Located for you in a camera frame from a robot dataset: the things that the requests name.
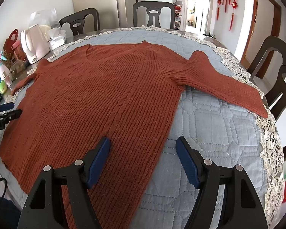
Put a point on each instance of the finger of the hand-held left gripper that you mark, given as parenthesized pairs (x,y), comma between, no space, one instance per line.
(13,114)
(7,106)

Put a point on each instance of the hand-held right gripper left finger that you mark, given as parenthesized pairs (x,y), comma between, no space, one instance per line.
(100,162)

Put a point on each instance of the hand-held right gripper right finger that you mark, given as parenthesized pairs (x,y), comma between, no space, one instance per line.
(187,162)

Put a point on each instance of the rust knit sweater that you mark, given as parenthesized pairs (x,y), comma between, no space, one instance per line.
(97,88)

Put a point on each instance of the green toy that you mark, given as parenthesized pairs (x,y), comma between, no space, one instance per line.
(2,87)

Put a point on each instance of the white pink lotion bottle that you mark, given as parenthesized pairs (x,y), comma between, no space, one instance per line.
(4,69)

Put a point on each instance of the glass jar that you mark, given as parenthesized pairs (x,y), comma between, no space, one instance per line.
(17,70)

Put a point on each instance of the blue quilted lace-trimmed mat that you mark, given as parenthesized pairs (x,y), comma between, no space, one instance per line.
(216,136)

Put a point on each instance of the pink printed box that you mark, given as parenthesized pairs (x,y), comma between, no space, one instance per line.
(19,52)

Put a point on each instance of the red gift bag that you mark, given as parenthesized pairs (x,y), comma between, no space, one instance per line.
(10,43)

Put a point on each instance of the white tissue box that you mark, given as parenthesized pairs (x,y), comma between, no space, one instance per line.
(56,43)

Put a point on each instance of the cream round container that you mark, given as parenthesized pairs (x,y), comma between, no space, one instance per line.
(44,31)

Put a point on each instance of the person's dark clothing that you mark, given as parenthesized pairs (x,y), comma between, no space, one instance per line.
(2,214)

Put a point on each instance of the clear plastic bag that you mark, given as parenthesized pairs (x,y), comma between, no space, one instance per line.
(45,16)

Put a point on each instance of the dark dining chair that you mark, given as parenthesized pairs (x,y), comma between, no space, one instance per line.
(138,12)
(271,45)
(93,14)
(280,76)

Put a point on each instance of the beige refrigerator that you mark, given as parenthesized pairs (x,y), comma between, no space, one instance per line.
(97,0)

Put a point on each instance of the shoe rack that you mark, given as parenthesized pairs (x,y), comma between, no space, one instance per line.
(178,14)

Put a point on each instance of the brown wooden door frame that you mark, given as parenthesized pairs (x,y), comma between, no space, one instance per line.
(277,16)

